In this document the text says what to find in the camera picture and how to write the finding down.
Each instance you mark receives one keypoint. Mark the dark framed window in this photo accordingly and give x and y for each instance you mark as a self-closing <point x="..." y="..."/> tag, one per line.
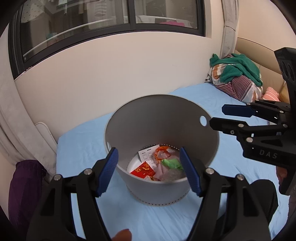
<point x="40" y="29"/>

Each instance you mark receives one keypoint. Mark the striped bundled blanket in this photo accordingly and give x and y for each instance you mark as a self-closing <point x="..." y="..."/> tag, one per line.
<point x="240" y="88"/>

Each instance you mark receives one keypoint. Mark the grey curtain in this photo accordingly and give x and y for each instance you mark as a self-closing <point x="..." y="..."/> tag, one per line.
<point x="231" y="18"/>

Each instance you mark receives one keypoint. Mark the red envelope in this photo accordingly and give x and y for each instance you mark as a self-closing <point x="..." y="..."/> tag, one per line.
<point x="144" y="171"/>

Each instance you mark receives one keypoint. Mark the beige bed headboard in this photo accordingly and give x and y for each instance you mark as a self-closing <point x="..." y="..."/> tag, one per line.
<point x="264" y="58"/>

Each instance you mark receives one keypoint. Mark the green knit sweater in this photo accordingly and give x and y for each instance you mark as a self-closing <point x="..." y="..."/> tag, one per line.
<point x="237" y="65"/>

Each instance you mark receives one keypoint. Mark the pink striped pillow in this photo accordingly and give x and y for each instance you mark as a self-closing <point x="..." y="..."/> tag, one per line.
<point x="271" y="95"/>

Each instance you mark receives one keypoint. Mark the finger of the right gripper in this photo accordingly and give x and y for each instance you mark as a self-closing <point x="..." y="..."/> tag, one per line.
<point x="249" y="108"/>
<point x="241" y="129"/>

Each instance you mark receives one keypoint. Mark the right hand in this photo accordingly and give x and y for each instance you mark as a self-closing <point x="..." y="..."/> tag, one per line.
<point x="281" y="174"/>

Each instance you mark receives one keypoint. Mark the clear plastic bag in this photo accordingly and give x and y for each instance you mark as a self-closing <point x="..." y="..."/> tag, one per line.
<point x="172" y="175"/>

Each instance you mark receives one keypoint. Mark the grey round trash bin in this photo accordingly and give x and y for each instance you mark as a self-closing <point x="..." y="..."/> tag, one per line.
<point x="159" y="119"/>

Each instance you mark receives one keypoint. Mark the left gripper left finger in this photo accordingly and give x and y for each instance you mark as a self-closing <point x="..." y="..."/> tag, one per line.
<point x="53" y="218"/>

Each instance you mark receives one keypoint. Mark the pink fabric cloth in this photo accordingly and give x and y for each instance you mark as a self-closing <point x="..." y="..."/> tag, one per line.
<point x="159" y="172"/>

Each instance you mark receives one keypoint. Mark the orange plastic wrapper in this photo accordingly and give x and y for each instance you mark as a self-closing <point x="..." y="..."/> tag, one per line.
<point x="165" y="152"/>

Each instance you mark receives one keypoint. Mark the left hand thumb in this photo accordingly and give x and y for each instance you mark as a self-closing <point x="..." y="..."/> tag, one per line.
<point x="123" y="235"/>

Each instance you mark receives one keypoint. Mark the purple cloth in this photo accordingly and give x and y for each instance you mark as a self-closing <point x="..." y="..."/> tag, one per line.
<point x="25" y="192"/>

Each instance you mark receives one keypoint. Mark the brown paper bag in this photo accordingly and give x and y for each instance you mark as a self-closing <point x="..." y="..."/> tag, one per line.
<point x="284" y="96"/>

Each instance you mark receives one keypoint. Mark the green sock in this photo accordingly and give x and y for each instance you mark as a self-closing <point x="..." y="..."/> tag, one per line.
<point x="172" y="164"/>

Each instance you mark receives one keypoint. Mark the white paper label card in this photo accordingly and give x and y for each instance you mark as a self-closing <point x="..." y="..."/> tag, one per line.
<point x="147" y="155"/>

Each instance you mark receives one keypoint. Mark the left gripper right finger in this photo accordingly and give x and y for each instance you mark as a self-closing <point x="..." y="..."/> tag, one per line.
<point x="229" y="210"/>

